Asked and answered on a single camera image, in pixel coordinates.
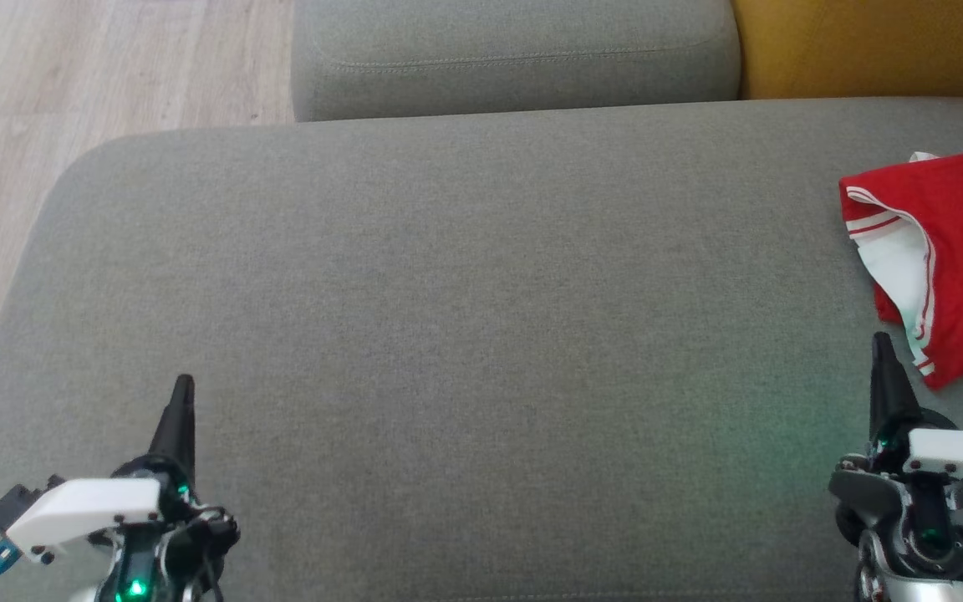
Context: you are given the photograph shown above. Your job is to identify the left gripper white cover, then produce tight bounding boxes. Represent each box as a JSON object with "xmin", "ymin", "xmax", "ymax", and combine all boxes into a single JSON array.
[{"xmin": 5, "ymin": 375, "xmax": 240, "ymax": 602}]

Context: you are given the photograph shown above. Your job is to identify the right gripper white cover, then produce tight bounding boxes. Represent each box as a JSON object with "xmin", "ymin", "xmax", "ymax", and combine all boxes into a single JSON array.
[{"xmin": 830, "ymin": 332, "xmax": 963, "ymax": 579}]

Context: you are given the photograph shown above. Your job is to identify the grey fabric sofa seat cushion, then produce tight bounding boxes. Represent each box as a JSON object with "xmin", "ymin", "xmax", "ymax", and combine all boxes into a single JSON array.
[{"xmin": 0, "ymin": 98, "xmax": 963, "ymax": 602}]

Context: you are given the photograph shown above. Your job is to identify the mustard yellow sofa cushion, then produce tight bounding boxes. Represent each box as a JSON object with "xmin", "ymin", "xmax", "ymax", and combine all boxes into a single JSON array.
[{"xmin": 732, "ymin": 0, "xmax": 963, "ymax": 101}]

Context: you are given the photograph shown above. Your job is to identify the grey fabric sofa back cushion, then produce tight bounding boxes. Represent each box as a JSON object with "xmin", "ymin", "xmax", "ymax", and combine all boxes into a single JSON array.
[{"xmin": 291, "ymin": 0, "xmax": 741, "ymax": 123}]

